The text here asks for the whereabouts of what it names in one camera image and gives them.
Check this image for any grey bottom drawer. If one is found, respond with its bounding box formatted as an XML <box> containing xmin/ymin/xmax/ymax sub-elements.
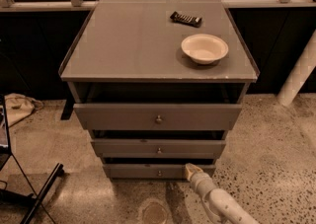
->
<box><xmin>102</xmin><ymin>163</ymin><xmax>217</xmax><ymax>181</ymax></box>

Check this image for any grey drawer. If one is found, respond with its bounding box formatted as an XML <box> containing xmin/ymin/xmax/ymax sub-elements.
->
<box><xmin>102</xmin><ymin>163</ymin><xmax>217</xmax><ymax>181</ymax></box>
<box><xmin>74</xmin><ymin>104</ymin><xmax>241</xmax><ymax>130</ymax></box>
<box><xmin>91</xmin><ymin>139</ymin><xmax>226</xmax><ymax>159</ymax></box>

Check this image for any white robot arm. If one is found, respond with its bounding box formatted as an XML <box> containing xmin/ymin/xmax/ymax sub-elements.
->
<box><xmin>185</xmin><ymin>163</ymin><xmax>260</xmax><ymax>224</ymax></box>

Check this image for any grey middle drawer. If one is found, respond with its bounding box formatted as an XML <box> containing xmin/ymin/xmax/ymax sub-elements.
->
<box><xmin>91</xmin><ymin>139</ymin><xmax>226</xmax><ymax>159</ymax></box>

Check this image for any grey drawer cabinet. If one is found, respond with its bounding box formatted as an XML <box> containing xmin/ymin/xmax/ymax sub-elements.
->
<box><xmin>59</xmin><ymin>0</ymin><xmax>259</xmax><ymax>174</ymax></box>

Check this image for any grey top drawer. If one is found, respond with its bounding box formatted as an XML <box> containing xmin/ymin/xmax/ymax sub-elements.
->
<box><xmin>74</xmin><ymin>104</ymin><xmax>241</xmax><ymax>130</ymax></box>

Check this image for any white bowl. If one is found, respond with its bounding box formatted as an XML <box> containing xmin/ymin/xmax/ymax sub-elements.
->
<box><xmin>181</xmin><ymin>34</ymin><xmax>229</xmax><ymax>65</ymax></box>

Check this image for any dark snack bar wrapper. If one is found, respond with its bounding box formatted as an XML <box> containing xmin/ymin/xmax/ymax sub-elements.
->
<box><xmin>170</xmin><ymin>12</ymin><xmax>202</xmax><ymax>28</ymax></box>

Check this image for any white diagonal pillar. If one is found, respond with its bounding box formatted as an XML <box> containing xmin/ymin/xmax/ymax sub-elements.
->
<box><xmin>276</xmin><ymin>31</ymin><xmax>316</xmax><ymax>107</ymax></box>

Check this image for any black tripod stand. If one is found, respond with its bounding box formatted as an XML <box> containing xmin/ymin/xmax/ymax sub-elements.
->
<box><xmin>0</xmin><ymin>95</ymin><xmax>64</xmax><ymax>224</ymax></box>

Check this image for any beige cloth bag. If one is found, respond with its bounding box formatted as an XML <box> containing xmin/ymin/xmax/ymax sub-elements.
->
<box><xmin>5</xmin><ymin>93</ymin><xmax>43</xmax><ymax>126</ymax></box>

